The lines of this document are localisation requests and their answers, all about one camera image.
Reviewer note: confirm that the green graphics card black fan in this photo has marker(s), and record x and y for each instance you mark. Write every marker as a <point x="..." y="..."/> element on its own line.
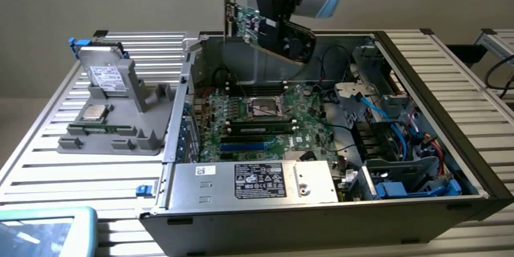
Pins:
<point x="244" y="17"/>

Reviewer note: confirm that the black RAM slots bank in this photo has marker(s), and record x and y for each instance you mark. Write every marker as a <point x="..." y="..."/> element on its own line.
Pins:
<point x="256" y="88"/>

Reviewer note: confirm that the green motherboard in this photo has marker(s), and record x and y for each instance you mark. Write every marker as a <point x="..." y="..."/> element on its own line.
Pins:
<point x="224" y="109"/>

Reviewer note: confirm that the installed RAM stick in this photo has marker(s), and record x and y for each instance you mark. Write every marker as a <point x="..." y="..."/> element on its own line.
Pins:
<point x="260" y="129"/>

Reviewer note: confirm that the black expansion slot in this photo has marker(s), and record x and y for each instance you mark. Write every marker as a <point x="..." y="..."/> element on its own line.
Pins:
<point x="240" y="139"/>

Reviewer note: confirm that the silver hard disk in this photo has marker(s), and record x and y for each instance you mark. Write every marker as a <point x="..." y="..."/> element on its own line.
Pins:
<point x="101" y="69"/>

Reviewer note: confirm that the blue disk caddy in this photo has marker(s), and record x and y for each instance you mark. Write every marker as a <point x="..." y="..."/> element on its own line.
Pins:
<point x="81" y="42"/>

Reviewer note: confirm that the blue expansion slot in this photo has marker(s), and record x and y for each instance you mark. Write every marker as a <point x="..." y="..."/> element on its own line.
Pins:
<point x="240" y="146"/>

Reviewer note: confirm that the silver CPU chip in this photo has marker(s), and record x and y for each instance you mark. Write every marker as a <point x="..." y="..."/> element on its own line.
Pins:
<point x="94" y="113"/>

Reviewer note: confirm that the green RAM stick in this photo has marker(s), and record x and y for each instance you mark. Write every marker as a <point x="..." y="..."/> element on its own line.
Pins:
<point x="100" y="129"/>

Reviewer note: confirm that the grey parts rack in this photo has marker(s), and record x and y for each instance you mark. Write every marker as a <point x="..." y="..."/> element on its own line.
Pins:
<point x="120" y="145"/>

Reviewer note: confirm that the grey disk bay cage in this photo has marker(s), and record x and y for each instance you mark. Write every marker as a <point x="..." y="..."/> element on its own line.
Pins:
<point x="404" y="163"/>

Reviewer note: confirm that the grey power supply unit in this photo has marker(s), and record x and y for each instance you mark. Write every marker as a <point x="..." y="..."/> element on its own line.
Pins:
<point x="224" y="186"/>

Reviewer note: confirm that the blue case latch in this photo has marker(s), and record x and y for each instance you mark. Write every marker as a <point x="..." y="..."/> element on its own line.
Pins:
<point x="144" y="190"/>

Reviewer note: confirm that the black open PC case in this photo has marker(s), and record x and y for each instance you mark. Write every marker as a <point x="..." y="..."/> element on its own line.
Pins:
<point x="304" y="230"/>

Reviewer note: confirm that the teal teach pendant screen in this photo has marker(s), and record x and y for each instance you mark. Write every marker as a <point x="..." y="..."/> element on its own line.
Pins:
<point x="44" y="233"/>

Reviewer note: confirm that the CPU socket metal frame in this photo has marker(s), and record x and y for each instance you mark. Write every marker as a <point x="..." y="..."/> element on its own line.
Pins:
<point x="263" y="107"/>

